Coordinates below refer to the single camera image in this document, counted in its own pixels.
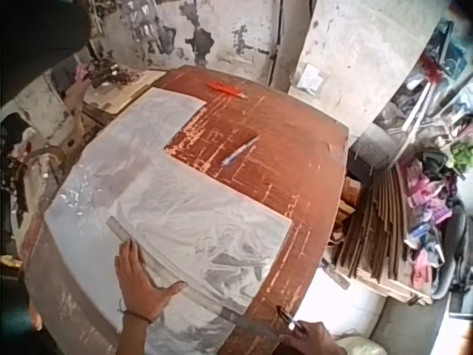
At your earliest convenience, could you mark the person's left hand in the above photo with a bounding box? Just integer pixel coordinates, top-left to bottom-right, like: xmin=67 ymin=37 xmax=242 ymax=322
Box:
xmin=114 ymin=240 xmax=188 ymax=322

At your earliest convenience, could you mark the person's right hand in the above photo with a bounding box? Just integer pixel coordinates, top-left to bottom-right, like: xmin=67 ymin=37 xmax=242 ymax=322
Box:
xmin=278 ymin=320 xmax=345 ymax=355

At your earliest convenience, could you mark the black craft knife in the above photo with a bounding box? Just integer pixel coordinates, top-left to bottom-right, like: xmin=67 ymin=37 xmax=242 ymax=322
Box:
xmin=276 ymin=304 xmax=309 ymax=336

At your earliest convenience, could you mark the long steel ruler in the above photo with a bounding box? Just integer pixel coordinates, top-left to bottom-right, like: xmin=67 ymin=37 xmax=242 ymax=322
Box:
xmin=106 ymin=216 xmax=279 ymax=339

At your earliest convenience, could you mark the pale sack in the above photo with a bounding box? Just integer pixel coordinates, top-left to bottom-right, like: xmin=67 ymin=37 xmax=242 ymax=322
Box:
xmin=335 ymin=334 xmax=384 ymax=355

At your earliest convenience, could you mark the stack of wooden strips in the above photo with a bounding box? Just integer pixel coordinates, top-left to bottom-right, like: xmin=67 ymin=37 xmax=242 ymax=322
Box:
xmin=333 ymin=161 xmax=434 ymax=306

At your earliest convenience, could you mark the blue and white pen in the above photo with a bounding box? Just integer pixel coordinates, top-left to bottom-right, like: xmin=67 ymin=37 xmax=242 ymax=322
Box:
xmin=220 ymin=135 xmax=262 ymax=166

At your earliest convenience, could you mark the large white patterned sheet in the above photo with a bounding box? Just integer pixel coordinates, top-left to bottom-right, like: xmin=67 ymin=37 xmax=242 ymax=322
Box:
xmin=43 ymin=86 xmax=293 ymax=355

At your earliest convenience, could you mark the heap of clothes and bags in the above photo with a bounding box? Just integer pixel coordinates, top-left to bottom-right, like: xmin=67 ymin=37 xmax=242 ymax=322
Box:
xmin=369 ymin=18 xmax=473 ymax=300

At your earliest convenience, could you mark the red utility knife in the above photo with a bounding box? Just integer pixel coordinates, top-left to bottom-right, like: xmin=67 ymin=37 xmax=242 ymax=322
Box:
xmin=206 ymin=81 xmax=249 ymax=100

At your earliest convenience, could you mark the white paper on pillar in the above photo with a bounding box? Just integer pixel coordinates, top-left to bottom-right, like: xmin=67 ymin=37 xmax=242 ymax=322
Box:
xmin=296 ymin=63 xmax=329 ymax=92

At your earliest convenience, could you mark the cluttered workbench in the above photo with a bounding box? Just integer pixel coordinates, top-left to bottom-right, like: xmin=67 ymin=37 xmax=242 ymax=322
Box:
xmin=75 ymin=61 xmax=168 ymax=116

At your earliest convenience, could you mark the brown cardboard carton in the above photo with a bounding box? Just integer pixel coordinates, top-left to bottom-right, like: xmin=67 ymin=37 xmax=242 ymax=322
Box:
xmin=47 ymin=75 xmax=98 ymax=158

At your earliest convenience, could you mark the dark thread bracelet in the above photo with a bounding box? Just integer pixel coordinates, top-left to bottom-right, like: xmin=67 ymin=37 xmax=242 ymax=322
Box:
xmin=118 ymin=298 xmax=154 ymax=325

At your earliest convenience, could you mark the grey wall pipe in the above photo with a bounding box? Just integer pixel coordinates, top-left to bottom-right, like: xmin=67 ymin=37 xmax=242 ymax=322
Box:
xmin=270 ymin=0 xmax=283 ymax=87

